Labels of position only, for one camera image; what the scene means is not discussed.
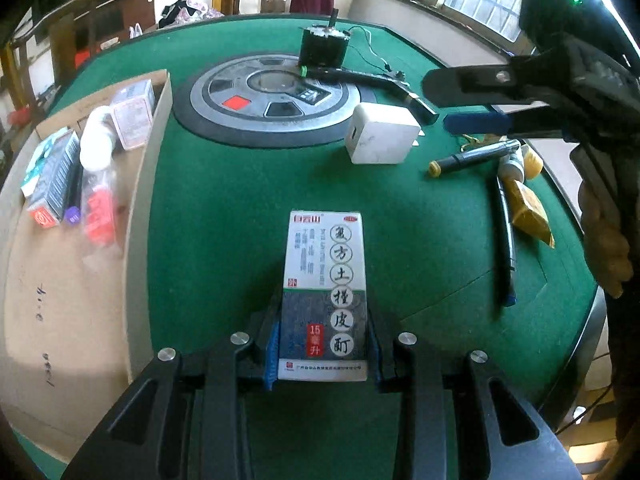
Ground black pen purple cap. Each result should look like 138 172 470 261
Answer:
62 160 85 226

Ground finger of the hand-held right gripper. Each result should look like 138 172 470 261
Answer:
444 105 571 138
421 52 551 108

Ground small white bottle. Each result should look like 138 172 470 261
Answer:
497 147 526 183

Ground white pill bottle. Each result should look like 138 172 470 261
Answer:
79 106 118 172

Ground wooden armchair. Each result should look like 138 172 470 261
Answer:
0 0 108 111

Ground small white barcode box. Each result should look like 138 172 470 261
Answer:
109 80 156 152

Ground white medicine box dark print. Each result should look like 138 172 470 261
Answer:
277 210 370 383

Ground yellow foil packet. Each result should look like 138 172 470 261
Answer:
502 177 557 250

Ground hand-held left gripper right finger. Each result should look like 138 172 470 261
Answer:
367 295 583 480

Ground pile of clothes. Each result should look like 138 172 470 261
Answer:
159 0 226 28

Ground black pen blue end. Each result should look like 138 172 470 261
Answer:
495 175 518 307

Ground white charger adapter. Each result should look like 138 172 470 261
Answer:
345 102 426 166

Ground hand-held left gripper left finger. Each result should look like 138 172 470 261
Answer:
62 290 283 480

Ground round mahjong table centre panel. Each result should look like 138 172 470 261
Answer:
172 52 376 148

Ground white green tissue pack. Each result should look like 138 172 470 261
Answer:
20 127 71 198

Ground black pen light tip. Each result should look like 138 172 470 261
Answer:
429 140 521 177

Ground thin motor cable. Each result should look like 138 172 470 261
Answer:
347 30 406 78

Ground black electric motor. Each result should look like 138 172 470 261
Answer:
299 7 351 68

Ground black curved bar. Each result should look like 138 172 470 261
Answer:
299 65 440 125

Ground shallow cardboard box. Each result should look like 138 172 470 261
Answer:
0 70 173 463

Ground person's right hand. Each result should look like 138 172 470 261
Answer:
580 182 633 298

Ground clear plastic box red pieces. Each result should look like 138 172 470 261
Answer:
80 167 123 261

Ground wooden television cabinet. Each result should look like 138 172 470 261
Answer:
75 0 156 56

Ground blue grey long box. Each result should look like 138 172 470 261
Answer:
25 130 82 231

